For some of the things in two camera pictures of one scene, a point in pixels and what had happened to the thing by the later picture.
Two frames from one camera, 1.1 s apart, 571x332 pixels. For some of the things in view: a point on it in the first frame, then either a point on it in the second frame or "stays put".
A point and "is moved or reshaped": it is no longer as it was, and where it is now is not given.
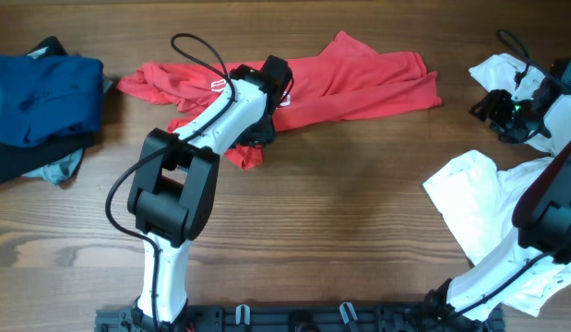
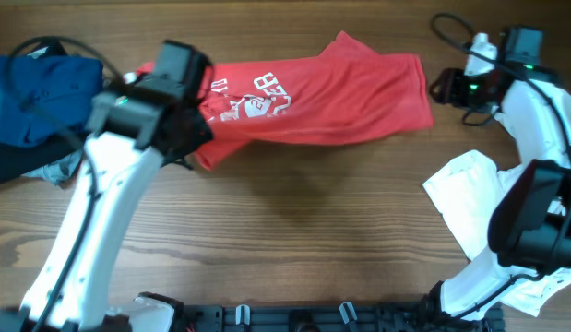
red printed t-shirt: [343, 77] is moved or reshaped
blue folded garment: [32, 99] stays put
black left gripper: [258, 136] → [191, 134]
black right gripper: [490, 112] → [446, 88]
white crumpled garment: [476, 203] stays put
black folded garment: [8, 160] stays put
